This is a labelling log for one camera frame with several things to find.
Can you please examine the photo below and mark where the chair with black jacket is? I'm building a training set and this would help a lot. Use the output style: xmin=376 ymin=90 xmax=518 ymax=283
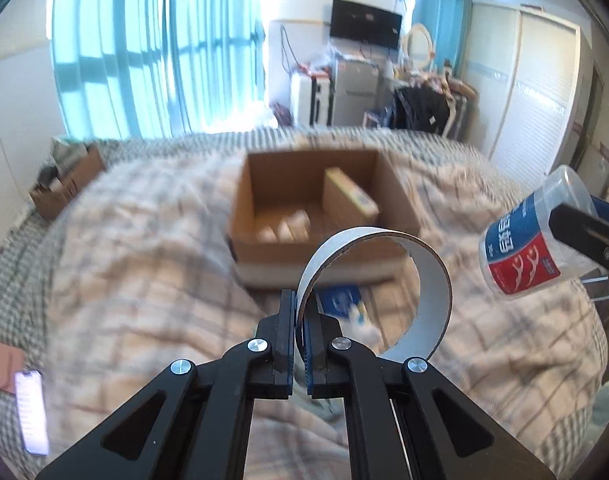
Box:
xmin=384 ymin=73 xmax=479 ymax=141

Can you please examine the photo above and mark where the beige plaid blanket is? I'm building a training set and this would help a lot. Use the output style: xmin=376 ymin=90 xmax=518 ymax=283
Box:
xmin=44 ymin=151 xmax=607 ymax=474

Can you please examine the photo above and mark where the medicine box with barcode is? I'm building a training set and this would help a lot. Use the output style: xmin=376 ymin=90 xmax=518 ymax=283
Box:
xmin=322 ymin=167 xmax=379 ymax=229

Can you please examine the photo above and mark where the cream lace cloth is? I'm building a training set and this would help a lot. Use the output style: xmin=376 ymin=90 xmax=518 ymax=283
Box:
xmin=256 ymin=209 xmax=311 ymax=244

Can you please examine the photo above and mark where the clear blue labelled bottle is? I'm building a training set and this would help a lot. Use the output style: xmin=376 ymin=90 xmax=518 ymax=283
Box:
xmin=479 ymin=166 xmax=597 ymax=299

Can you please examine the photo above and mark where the silver small refrigerator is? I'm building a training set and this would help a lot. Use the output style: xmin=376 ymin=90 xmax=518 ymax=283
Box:
xmin=331 ymin=58 xmax=379 ymax=127

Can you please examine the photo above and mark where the small cardboard box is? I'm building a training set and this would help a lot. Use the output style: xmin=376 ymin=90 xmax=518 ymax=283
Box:
xmin=29 ymin=138 xmax=106 ymax=220

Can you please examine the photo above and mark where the dark patterned bag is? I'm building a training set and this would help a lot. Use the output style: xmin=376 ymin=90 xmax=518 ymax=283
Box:
xmin=269 ymin=101 xmax=294 ymax=127

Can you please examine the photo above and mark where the blue tissue pack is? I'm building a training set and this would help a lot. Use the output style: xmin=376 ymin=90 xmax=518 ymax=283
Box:
xmin=317 ymin=284 xmax=367 ymax=324

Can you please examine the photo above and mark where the teal right curtain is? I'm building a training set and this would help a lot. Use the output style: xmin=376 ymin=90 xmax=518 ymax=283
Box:
xmin=412 ymin=0 xmax=473 ymax=75

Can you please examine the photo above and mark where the black wall television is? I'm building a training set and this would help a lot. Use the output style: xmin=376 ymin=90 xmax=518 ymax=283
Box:
xmin=329 ymin=0 xmax=402 ymax=50

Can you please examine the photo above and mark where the white oval mirror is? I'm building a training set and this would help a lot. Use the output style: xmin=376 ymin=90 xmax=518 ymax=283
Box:
xmin=401 ymin=23 xmax=435 ymax=72

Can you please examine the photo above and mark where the teal window curtain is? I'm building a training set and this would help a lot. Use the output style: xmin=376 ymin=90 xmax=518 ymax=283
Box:
xmin=50 ymin=0 xmax=265 ymax=141

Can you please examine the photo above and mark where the white plush toy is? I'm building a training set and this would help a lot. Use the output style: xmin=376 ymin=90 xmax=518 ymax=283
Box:
xmin=345 ymin=302 xmax=383 ymax=352

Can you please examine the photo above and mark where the white suitcase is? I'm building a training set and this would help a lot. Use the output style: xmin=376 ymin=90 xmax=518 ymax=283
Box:
xmin=290 ymin=70 xmax=331 ymax=127

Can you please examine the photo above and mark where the white smartphone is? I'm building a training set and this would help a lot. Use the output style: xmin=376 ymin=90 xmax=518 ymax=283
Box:
xmin=15 ymin=370 xmax=50 ymax=456

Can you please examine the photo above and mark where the green checked bed sheet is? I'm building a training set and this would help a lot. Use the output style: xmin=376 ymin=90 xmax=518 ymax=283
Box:
xmin=0 ymin=127 xmax=495 ymax=452

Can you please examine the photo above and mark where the large cardboard box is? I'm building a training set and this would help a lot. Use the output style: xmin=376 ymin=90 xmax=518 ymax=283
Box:
xmin=228 ymin=148 xmax=421 ymax=289

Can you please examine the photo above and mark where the white wardrobe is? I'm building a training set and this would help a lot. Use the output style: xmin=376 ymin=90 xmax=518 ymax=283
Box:
xmin=461 ymin=2 xmax=593 ymax=188

